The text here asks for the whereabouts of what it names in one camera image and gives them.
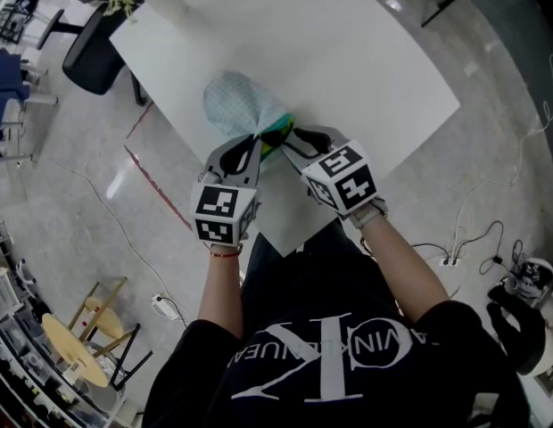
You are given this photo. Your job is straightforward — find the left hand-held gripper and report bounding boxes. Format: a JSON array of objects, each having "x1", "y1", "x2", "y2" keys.
[{"x1": 189, "y1": 134, "x2": 264, "y2": 246}]

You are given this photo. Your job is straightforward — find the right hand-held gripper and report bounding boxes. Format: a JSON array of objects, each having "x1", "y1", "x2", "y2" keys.
[{"x1": 279, "y1": 124, "x2": 379, "y2": 219}]

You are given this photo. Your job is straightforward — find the light blue fabric pouch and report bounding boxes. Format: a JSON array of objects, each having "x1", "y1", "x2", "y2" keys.
[{"x1": 202, "y1": 70, "x2": 298, "y2": 162}]

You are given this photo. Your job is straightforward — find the person's right forearm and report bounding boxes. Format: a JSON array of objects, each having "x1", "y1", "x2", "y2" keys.
[{"x1": 360, "y1": 214, "x2": 451, "y2": 325}]

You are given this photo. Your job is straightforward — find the person's left forearm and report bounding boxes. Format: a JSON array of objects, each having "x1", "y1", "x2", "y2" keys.
[{"x1": 196, "y1": 243, "x2": 244, "y2": 341}]

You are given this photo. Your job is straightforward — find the white wristband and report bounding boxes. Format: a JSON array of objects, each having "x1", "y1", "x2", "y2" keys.
[{"x1": 345, "y1": 197, "x2": 389, "y2": 230}]

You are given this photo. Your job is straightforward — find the person's black trousers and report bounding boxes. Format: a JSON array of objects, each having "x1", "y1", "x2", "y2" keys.
[{"x1": 239, "y1": 220, "x2": 396, "y2": 333}]

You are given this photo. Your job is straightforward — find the white power strip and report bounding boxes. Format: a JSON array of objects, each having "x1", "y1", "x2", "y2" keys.
[{"x1": 150, "y1": 292, "x2": 176, "y2": 317}]

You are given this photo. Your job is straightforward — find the black office chair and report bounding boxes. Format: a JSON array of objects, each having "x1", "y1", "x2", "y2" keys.
[{"x1": 61, "y1": 1, "x2": 149, "y2": 107}]

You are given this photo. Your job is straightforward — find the round wooden stool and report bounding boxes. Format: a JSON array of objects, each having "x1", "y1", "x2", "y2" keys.
[{"x1": 67, "y1": 276, "x2": 143, "y2": 360}]

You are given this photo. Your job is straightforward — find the person's black printed t-shirt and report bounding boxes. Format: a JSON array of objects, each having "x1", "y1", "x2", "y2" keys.
[{"x1": 142, "y1": 300, "x2": 532, "y2": 428}]

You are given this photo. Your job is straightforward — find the round wooden table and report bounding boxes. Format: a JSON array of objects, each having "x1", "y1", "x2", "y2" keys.
[{"x1": 40, "y1": 312, "x2": 111, "y2": 390}]

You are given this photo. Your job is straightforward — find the blue covered table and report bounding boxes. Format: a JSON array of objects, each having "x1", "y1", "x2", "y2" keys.
[{"x1": 0, "y1": 47, "x2": 59, "y2": 182}]

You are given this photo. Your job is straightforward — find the black and white sneaker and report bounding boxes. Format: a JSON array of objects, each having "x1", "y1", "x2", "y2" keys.
[{"x1": 501, "y1": 256, "x2": 553, "y2": 307}]

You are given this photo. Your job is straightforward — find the cluttered storage shelf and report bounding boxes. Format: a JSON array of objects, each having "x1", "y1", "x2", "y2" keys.
[{"x1": 0, "y1": 211, "x2": 130, "y2": 428}]

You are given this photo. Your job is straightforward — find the black metal frame stand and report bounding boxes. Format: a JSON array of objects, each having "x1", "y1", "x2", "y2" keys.
[{"x1": 0, "y1": 0, "x2": 39, "y2": 46}]

